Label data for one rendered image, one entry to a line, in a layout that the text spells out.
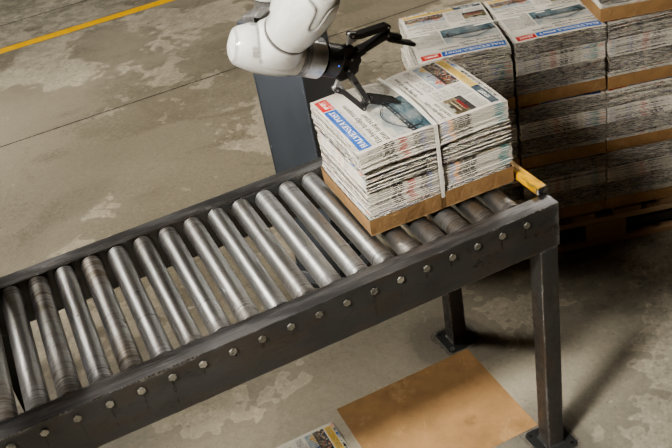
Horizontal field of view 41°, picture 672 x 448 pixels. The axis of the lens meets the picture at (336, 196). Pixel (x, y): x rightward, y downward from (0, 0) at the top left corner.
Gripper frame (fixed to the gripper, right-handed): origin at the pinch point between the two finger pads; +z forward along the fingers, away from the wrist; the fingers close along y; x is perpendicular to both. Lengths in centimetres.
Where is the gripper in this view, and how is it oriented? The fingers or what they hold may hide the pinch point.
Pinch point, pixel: (399, 71)
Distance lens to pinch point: 206.1
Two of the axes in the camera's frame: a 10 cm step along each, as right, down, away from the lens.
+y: -2.7, 9.0, 3.5
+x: 4.2, 4.4, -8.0
